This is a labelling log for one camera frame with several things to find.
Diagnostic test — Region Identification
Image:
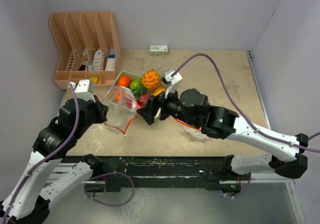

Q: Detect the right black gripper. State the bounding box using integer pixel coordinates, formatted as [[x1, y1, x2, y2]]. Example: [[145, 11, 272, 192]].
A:
[[137, 82, 200, 128]]

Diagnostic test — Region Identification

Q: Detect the clear zip bag orange zipper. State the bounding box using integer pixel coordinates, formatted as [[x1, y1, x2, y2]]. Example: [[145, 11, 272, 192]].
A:
[[102, 86, 137, 137]]

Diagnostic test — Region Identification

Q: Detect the toy pineapple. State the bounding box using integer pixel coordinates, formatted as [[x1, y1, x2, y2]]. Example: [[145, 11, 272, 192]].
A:
[[132, 69, 162, 98]]

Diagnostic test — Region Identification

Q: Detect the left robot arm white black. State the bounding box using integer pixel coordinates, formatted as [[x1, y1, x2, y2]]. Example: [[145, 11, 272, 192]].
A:
[[0, 98, 109, 224]]

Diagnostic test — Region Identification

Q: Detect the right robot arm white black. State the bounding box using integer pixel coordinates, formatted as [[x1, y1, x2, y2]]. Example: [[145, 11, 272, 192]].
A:
[[137, 89, 308, 180]]

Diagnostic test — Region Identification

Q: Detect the green plastic basket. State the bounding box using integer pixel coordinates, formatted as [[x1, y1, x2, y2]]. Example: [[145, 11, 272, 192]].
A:
[[103, 69, 167, 110]]

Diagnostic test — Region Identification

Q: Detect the red toy pepper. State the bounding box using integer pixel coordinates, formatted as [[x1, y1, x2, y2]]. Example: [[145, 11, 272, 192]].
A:
[[126, 99, 143, 109]]

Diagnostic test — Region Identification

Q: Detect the yellow orange toy fruit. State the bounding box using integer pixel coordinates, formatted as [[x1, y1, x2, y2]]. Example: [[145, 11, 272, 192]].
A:
[[152, 87, 166, 96]]

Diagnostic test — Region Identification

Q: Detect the green toy lime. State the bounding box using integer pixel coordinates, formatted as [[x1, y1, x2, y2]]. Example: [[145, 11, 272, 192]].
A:
[[129, 80, 142, 91]]

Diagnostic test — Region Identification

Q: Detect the yellow block in organizer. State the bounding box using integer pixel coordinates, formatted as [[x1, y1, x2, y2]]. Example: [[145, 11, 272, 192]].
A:
[[90, 76, 99, 84]]

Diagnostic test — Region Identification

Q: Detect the white tube in organizer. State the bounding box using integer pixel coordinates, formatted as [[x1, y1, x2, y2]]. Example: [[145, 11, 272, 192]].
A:
[[92, 49, 103, 71]]

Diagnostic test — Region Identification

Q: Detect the white blue box in organizer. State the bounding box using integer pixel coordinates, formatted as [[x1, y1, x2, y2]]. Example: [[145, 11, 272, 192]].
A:
[[104, 47, 116, 71]]

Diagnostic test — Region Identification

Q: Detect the small white green box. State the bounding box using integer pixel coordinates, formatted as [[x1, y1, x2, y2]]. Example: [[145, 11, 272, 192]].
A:
[[149, 45, 168, 55]]

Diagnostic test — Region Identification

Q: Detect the pink desk organizer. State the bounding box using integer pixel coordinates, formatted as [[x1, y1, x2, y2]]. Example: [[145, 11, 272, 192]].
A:
[[49, 11, 122, 90]]

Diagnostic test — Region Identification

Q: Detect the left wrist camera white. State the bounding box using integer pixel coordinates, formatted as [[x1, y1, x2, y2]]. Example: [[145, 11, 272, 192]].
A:
[[68, 79, 96, 102]]

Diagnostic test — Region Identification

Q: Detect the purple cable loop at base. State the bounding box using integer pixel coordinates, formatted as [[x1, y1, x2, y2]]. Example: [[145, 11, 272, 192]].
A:
[[83, 171, 136, 207]]

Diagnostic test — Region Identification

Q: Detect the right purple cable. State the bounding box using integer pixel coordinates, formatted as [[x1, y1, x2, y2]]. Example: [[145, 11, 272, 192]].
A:
[[172, 53, 320, 153]]

